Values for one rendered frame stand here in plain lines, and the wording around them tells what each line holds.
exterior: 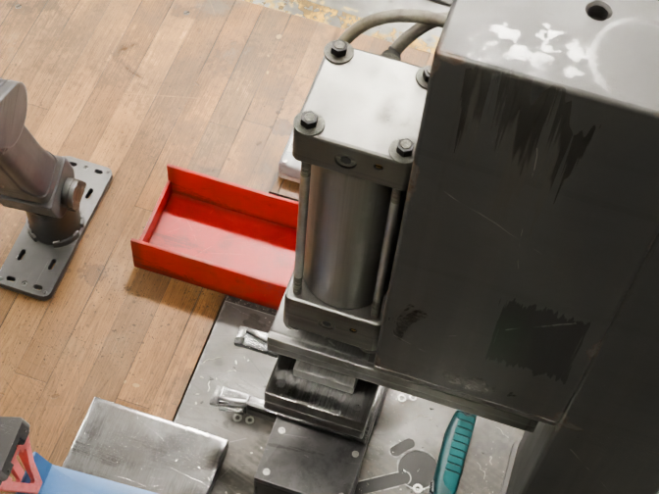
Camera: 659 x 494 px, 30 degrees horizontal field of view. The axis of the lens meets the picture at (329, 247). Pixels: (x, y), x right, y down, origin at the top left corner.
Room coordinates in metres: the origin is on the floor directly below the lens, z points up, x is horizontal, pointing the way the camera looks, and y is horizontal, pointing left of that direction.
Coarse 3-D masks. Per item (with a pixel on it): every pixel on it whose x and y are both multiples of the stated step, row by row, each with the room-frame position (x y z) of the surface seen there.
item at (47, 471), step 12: (36, 456) 0.48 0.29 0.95; (48, 468) 0.48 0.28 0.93; (60, 468) 0.48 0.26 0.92; (24, 480) 0.45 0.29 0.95; (48, 480) 0.47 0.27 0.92; (60, 480) 0.47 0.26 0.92; (72, 480) 0.47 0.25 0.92; (84, 480) 0.47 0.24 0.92; (96, 480) 0.47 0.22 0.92; (108, 480) 0.47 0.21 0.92; (48, 492) 0.45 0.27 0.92; (60, 492) 0.45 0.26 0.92; (72, 492) 0.46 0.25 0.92; (84, 492) 0.46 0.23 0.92; (96, 492) 0.46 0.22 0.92; (108, 492) 0.46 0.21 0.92; (120, 492) 0.46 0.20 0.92; (132, 492) 0.46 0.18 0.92; (144, 492) 0.46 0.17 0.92
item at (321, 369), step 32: (288, 352) 0.53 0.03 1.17; (320, 352) 0.52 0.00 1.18; (352, 352) 0.53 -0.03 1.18; (288, 384) 0.51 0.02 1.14; (320, 384) 0.51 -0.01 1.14; (352, 384) 0.51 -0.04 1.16; (384, 384) 0.51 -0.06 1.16; (416, 384) 0.50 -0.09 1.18; (320, 416) 0.48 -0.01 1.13; (352, 416) 0.48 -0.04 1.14; (480, 416) 0.49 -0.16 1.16; (512, 416) 0.48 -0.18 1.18
